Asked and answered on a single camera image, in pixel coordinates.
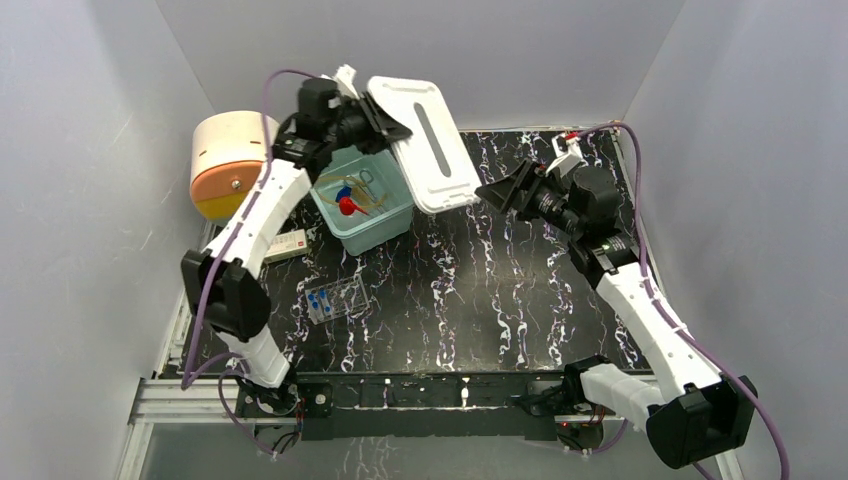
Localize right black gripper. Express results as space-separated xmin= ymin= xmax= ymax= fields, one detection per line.
xmin=474 ymin=159 xmax=584 ymax=239

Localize metal tongs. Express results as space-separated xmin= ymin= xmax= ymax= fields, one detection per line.
xmin=359 ymin=169 xmax=387 ymax=209

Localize white plastic bin lid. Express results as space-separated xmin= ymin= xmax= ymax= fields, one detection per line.
xmin=367 ymin=76 xmax=481 ymax=214

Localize tan rubber band loop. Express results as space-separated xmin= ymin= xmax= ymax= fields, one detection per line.
xmin=316 ymin=175 xmax=385 ymax=216

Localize teal plastic bin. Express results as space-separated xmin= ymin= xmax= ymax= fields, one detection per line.
xmin=310 ymin=147 xmax=414 ymax=256

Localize white squeeze bottle red cap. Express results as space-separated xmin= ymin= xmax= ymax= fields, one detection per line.
xmin=337 ymin=196 xmax=368 ymax=216

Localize clear test tube rack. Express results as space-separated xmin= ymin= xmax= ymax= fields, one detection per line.
xmin=304 ymin=274 xmax=370 ymax=325

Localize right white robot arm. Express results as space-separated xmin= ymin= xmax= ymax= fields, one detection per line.
xmin=475 ymin=161 xmax=755 ymax=469

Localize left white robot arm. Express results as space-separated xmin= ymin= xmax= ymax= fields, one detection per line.
xmin=180 ymin=76 xmax=413 ymax=416

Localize small white red box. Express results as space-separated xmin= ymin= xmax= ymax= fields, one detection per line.
xmin=263 ymin=229 xmax=309 ymax=264

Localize white orange yellow cylinder device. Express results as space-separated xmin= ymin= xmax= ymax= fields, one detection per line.
xmin=189 ymin=110 xmax=266 ymax=226

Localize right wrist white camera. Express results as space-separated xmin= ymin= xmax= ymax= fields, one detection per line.
xmin=546 ymin=132 xmax=583 ymax=178

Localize wrist white camera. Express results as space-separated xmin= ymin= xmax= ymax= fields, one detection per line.
xmin=546 ymin=132 xmax=583 ymax=178
xmin=331 ymin=64 xmax=360 ymax=100

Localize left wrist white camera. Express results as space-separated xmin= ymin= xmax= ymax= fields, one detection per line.
xmin=331 ymin=64 xmax=360 ymax=100

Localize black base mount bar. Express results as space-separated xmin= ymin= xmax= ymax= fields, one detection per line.
xmin=236 ymin=371 xmax=621 ymax=448

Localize aluminium frame rail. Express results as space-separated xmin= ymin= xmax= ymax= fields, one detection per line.
xmin=129 ymin=374 xmax=730 ymax=425

